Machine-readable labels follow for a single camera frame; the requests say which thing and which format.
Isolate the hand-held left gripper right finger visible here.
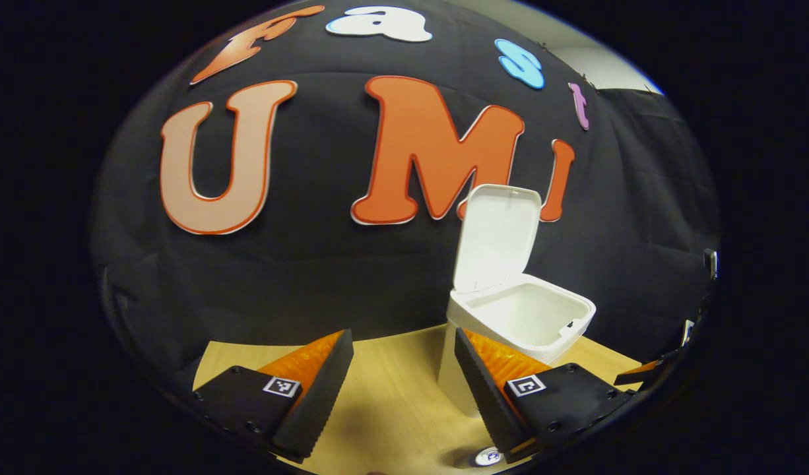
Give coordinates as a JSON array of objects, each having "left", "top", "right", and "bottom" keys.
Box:
[{"left": 454, "top": 327, "right": 636, "bottom": 462}]

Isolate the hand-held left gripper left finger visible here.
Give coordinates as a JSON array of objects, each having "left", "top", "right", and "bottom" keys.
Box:
[{"left": 193, "top": 329, "right": 355, "bottom": 462}]

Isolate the white desktop garbage bin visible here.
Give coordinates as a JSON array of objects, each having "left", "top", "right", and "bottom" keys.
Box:
[{"left": 437, "top": 184, "right": 597, "bottom": 418}]

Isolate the wooden desktop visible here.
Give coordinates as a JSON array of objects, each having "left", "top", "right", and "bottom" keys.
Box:
[{"left": 192, "top": 323, "right": 643, "bottom": 475}]

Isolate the black backdrop cloth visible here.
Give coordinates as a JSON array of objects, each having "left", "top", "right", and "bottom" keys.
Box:
[{"left": 91, "top": 0, "right": 721, "bottom": 396}]

